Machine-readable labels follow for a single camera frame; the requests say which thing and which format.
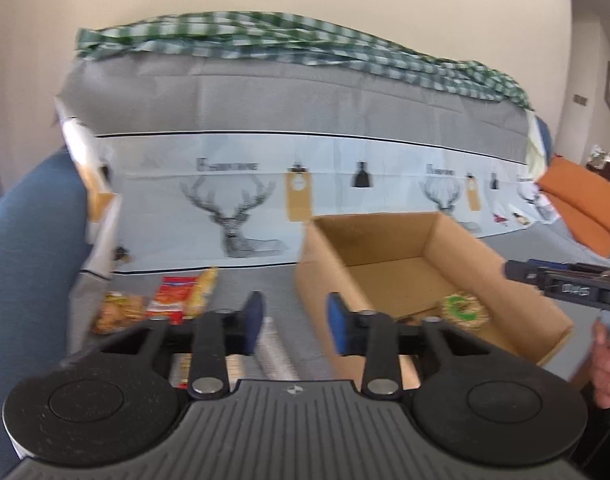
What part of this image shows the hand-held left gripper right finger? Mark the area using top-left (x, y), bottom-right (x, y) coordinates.
top-left (326, 292), bottom-right (536, 401)

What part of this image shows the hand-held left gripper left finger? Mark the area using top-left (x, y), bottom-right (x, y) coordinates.
top-left (60, 290), bottom-right (267, 402)

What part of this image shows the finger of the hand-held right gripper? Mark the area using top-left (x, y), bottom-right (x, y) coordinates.
top-left (504, 258), bottom-right (561, 283)

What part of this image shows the brown cardboard box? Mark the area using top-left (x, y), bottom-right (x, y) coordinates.
top-left (295, 211), bottom-right (575, 391)

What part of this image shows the clear bag of cookies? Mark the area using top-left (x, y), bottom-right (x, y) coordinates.
top-left (90, 291), bottom-right (148, 336)

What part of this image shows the person's right hand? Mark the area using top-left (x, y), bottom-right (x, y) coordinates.
top-left (589, 320), bottom-right (610, 409)

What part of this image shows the clear ribbed plastic packet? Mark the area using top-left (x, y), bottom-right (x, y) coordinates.
top-left (257, 316), bottom-right (300, 382)

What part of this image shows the yellow snack packet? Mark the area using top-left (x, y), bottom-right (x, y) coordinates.
top-left (184, 267), bottom-right (220, 318)

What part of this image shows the round green label snack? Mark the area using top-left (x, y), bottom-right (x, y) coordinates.
top-left (439, 292), bottom-right (491, 332)

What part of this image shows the red snack packet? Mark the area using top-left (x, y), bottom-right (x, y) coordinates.
top-left (145, 276), bottom-right (202, 322)

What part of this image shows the orange cushion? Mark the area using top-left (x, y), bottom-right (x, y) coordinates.
top-left (535, 155), bottom-right (610, 259)

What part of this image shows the dark cluttered shelf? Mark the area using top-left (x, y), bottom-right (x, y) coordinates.
top-left (585, 144), bottom-right (610, 177)

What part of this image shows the deer print sofa cover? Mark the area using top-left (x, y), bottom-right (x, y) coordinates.
top-left (55, 52), bottom-right (610, 396)

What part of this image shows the green checked cloth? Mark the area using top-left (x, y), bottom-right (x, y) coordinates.
top-left (75, 11), bottom-right (535, 111)

